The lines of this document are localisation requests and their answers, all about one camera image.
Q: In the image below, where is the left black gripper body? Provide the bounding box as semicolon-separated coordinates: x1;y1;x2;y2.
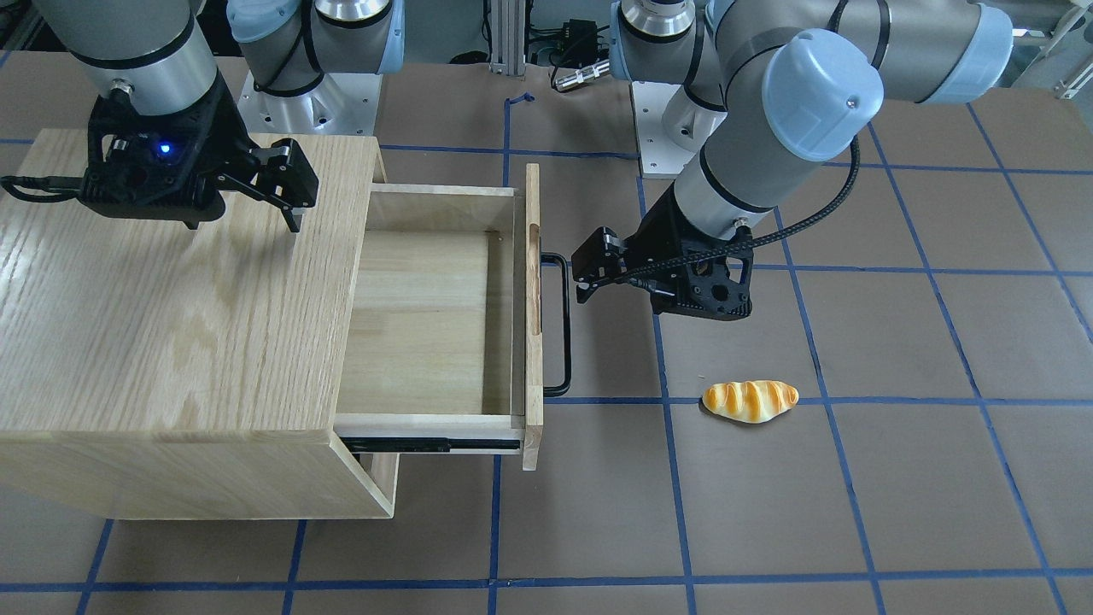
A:
628;187;753;287

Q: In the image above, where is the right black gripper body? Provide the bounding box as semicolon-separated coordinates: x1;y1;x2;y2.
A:
174;81;257;206

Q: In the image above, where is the black metal drawer handle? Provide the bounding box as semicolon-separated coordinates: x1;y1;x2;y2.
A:
540;250;573;400

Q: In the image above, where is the wooden drawer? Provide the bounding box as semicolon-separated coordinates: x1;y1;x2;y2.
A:
333;164;544;471

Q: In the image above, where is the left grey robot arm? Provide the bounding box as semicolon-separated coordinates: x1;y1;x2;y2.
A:
571;1;1014;320

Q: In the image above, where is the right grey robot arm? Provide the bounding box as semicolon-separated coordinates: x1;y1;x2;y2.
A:
3;1;406;232

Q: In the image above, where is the light wooden drawer cabinet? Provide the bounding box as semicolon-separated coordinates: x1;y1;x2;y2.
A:
1;135;398;520

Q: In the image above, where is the yellow toy bread roll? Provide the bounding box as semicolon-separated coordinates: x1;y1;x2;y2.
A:
700;380;800;425

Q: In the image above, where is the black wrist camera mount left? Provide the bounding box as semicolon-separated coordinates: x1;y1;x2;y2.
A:
657;252;753;320

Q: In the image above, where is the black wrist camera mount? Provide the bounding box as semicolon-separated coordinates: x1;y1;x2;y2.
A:
77;85;226;226
657;252;753;320

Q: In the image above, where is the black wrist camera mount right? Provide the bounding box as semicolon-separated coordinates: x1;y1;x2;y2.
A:
77;85;226;226

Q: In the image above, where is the aluminium frame post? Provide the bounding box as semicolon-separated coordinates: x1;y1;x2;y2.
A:
487;0;529;79

